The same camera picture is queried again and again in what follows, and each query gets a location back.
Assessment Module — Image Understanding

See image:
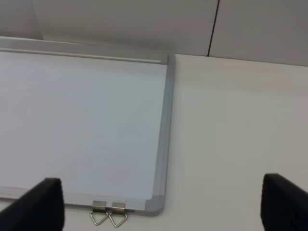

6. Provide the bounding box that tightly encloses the metal hanging clip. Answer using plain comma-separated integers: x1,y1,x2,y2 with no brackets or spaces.
90,201,109,226
109,202,128,228

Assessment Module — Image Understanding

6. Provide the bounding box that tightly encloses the right metal hanging clip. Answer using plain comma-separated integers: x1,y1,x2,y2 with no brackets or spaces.
109,202,128,228

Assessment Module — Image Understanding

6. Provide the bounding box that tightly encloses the aluminium framed whiteboard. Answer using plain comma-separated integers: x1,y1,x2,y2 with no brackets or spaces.
0,37,175,216

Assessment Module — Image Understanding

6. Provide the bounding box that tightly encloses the left metal hanging clip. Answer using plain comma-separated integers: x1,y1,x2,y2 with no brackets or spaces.
90,201,109,226

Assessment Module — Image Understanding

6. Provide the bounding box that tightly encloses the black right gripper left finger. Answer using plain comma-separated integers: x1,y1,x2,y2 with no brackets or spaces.
0,178,64,231

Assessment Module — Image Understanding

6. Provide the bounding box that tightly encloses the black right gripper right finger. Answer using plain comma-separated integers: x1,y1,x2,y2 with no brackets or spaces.
260,173,308,231

